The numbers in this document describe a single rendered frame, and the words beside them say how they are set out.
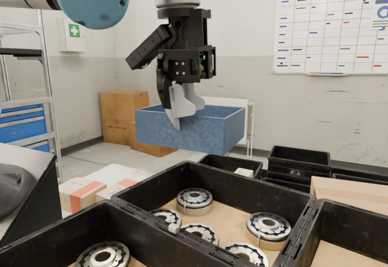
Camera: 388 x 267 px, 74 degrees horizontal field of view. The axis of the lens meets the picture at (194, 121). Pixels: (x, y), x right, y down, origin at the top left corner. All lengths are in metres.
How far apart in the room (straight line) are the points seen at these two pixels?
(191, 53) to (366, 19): 3.04
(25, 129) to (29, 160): 1.72
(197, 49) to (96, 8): 0.16
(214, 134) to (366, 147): 3.11
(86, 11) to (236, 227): 0.58
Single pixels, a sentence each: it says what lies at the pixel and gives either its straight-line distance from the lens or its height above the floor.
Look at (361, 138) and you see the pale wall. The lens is 3.48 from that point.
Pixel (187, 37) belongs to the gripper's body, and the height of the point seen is 1.28.
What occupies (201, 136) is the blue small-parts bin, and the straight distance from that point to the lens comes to 0.48.
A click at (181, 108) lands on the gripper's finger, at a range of 0.46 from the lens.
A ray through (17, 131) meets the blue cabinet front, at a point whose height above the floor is 0.69.
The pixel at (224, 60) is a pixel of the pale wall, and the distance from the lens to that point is 3.54.
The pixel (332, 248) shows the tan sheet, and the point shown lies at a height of 0.83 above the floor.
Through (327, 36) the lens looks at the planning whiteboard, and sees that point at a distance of 3.34.
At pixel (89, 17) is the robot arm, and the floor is 1.29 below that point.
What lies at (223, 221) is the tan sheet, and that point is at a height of 0.83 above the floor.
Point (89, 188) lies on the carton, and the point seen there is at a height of 0.77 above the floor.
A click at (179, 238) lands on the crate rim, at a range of 0.50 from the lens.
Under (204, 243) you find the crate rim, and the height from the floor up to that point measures 0.93.
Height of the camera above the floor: 1.24
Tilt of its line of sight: 13 degrees down
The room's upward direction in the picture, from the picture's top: straight up
